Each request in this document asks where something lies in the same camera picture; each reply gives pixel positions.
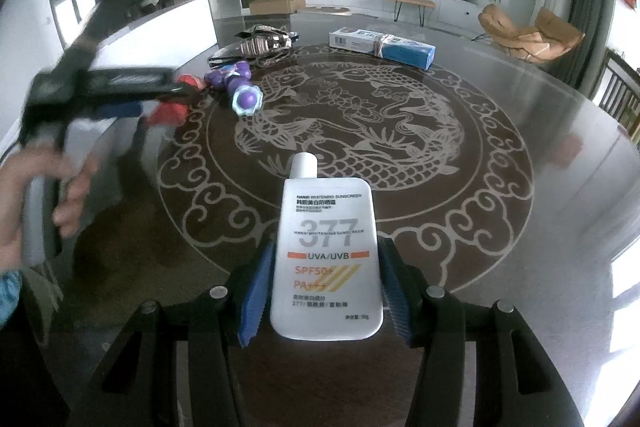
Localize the window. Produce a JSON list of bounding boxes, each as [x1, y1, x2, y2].
[[51, 0, 97, 48]]

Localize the wooden bench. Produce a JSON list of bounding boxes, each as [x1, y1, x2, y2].
[[384, 0, 437, 26]]

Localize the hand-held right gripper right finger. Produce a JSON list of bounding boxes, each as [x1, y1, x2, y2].
[[377, 236, 587, 427]]

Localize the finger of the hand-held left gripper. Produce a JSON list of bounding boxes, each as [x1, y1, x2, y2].
[[150, 78, 204, 102], [87, 99, 147, 121]]

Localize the cardboard box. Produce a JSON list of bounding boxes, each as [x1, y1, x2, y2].
[[248, 0, 306, 16]]

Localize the dark wooden chair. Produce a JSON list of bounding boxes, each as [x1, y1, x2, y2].
[[592, 49, 640, 134]]

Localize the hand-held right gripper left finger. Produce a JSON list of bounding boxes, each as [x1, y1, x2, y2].
[[82, 239, 277, 427]]

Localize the person's left hand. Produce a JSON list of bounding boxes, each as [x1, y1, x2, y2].
[[0, 151, 102, 269]]

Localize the purple toy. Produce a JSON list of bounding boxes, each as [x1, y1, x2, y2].
[[207, 60, 265, 116]]

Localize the orange lounge chair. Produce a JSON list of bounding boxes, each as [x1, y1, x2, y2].
[[520, 6, 586, 61], [478, 3, 539, 54]]

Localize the red packet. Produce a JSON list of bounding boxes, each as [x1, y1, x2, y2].
[[145, 74, 207, 128]]

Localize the person's left forearm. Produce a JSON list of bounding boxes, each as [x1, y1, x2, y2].
[[0, 268, 27, 327]]

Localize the blue and white toothpaste box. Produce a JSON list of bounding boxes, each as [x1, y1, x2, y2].
[[328, 26, 436, 70]]

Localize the grey green curtain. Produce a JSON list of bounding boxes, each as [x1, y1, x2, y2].
[[542, 0, 609, 88]]

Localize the black glasses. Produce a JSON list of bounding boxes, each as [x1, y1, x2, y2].
[[207, 48, 292, 68]]

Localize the white partition counter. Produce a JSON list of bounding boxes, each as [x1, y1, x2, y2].
[[94, 0, 219, 68]]

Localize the white sunscreen bottle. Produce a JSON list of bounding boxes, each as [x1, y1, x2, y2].
[[270, 152, 385, 341]]

